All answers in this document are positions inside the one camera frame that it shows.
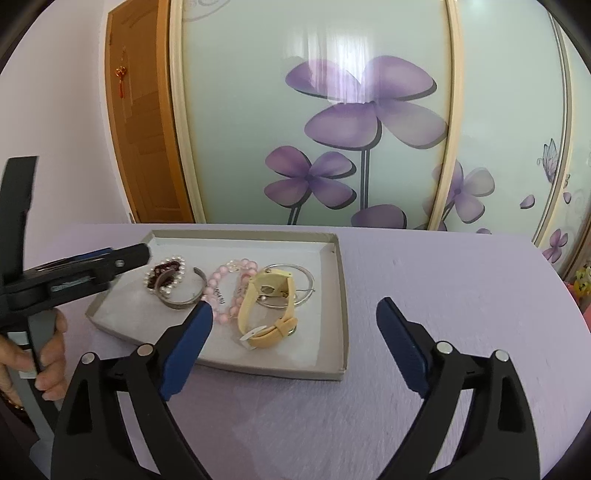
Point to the floral sliding door wardrobe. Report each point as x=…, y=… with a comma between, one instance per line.
x=240, y=115

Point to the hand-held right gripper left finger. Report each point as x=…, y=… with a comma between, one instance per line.
x=189, y=346

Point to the person's left hand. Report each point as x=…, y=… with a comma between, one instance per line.
x=53, y=350

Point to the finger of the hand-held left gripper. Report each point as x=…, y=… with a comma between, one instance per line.
x=129, y=258
x=83, y=256

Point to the silver cuff bangle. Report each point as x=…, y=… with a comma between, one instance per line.
x=178, y=305

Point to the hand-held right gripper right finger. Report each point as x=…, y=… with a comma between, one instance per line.
x=401, y=346

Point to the thin silver hoop bangle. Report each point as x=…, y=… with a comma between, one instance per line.
x=312, y=281

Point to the red knot ornament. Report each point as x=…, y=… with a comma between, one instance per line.
x=121, y=74

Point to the grey jewelry tray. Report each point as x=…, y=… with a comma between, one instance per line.
x=295, y=341

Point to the plush toy bouquet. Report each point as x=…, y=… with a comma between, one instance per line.
x=579, y=281

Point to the brown wooden door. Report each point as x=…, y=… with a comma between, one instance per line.
x=147, y=138

